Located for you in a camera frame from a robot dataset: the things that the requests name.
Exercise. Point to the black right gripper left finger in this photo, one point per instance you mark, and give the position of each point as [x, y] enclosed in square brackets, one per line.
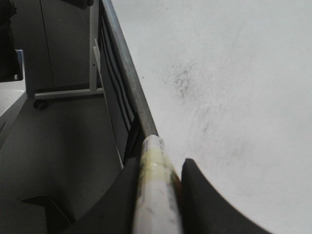
[113, 213]

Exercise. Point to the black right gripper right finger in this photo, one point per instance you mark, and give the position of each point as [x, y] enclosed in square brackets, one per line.
[205, 211]

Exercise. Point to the white whiteboard marker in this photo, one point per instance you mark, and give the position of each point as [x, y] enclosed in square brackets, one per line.
[157, 200]

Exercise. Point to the white metal stand leg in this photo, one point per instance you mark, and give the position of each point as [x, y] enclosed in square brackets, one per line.
[71, 32]

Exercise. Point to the black caster wheel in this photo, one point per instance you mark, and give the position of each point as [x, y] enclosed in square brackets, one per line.
[40, 104]

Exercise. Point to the grey table corner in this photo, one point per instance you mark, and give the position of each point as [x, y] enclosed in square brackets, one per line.
[13, 93]

